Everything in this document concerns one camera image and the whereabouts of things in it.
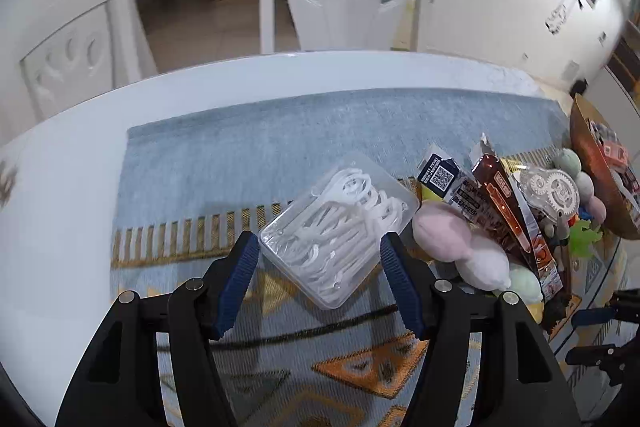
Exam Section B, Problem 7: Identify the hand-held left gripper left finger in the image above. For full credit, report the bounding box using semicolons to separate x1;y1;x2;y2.
55;231;261;427

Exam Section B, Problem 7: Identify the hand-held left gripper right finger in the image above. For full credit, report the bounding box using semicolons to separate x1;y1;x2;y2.
379;231;583;427

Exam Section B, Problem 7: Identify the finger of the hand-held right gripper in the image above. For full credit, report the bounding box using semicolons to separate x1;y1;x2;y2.
572;288;640;328
565;342;640;388

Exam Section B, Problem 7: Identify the clear box of floss picks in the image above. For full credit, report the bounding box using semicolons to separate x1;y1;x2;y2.
257;151;421;311

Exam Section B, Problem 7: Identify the white desktop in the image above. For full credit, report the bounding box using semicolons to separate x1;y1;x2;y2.
0;51;626;427

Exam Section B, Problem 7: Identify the dark red pen pack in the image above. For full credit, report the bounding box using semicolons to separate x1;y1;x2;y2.
527;227;564;299

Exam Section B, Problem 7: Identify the pink white green plush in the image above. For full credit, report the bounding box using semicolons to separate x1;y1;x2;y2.
412;201;544;308
552;148;607;228

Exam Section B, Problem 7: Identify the green translucent toy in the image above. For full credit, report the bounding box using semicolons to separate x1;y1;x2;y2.
567;219;605;259

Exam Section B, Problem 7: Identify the black QR code packet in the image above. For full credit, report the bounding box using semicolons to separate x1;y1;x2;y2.
417;152;464;196

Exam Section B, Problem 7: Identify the wooden bowl with items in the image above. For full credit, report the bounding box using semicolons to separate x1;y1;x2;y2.
570;94;640;241

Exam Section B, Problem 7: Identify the brown snack packet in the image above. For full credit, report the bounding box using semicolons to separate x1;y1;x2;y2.
471;134;540;269

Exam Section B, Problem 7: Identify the clear correction tape dispenser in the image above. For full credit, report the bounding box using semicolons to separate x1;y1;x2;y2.
517;166;581;229

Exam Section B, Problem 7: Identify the blue patterned table mat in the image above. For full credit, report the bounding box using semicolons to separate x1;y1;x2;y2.
110;86;632;427

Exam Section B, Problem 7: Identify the small pink box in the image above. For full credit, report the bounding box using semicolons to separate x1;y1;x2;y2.
602;141;630;168

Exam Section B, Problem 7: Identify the brown wooden cabinet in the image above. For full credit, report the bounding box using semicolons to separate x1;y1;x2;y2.
606;19;640;108

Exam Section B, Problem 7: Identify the white chair with embossed back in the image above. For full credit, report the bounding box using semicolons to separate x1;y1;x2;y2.
20;0;159;120

